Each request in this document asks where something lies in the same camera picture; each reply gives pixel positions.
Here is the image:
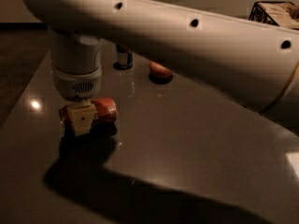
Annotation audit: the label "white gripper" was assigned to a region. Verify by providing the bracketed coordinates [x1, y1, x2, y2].
[52, 67, 102, 136]

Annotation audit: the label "red coke can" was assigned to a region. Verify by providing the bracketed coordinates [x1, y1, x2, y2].
[59, 97, 117, 136]

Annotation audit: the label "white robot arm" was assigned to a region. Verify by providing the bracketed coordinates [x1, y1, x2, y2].
[23, 0, 299, 133]

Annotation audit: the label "blue silver energy drink can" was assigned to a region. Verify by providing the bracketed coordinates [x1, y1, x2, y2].
[116, 45, 133, 69]

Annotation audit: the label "red apple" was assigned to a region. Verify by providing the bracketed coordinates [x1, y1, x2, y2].
[149, 62, 172, 79]

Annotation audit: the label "black wire basket with packets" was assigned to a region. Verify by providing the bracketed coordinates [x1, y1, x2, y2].
[249, 1, 299, 30]

